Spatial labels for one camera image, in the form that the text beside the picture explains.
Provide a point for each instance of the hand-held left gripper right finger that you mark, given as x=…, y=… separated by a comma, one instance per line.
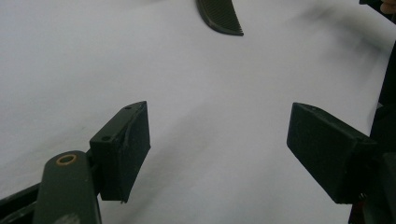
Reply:
x=330, y=155

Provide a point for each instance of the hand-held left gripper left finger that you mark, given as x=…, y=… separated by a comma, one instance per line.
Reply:
x=120, y=155

